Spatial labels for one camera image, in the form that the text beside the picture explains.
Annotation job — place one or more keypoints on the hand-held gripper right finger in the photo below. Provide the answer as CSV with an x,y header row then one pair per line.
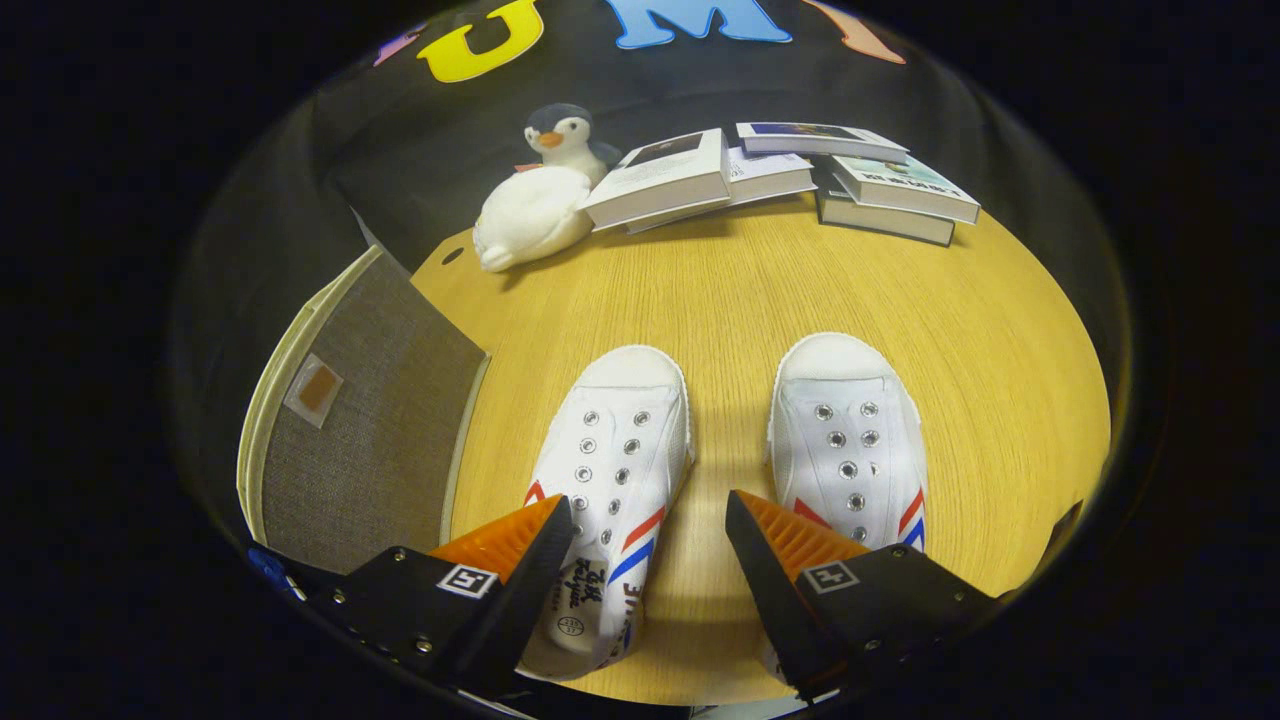
x,y
775,600

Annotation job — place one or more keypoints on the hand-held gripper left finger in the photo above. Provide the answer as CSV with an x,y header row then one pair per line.
x,y
520,610

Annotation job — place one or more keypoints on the white canvas shoe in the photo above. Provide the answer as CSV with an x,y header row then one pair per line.
x,y
845,400
620,420

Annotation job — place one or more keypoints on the grey fabric storage box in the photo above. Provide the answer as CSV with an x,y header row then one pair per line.
x,y
380,430

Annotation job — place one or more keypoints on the dark cover book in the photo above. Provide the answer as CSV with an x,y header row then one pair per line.
x,y
880,222

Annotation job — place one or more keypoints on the white round plush toy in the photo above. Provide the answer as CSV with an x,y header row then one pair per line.
x,y
530,215

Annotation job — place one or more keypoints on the thin white book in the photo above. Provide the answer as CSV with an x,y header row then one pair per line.
x,y
770,172

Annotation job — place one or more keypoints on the pale teal cover book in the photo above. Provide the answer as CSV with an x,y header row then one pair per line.
x,y
900,185

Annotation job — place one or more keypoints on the blue cover book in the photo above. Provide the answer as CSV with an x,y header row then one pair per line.
x,y
820,140

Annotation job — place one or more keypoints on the penguin plush toy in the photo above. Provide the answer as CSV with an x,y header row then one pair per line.
x,y
565,135

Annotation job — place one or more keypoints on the black backdrop cloth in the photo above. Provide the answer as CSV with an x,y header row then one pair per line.
x,y
680,90

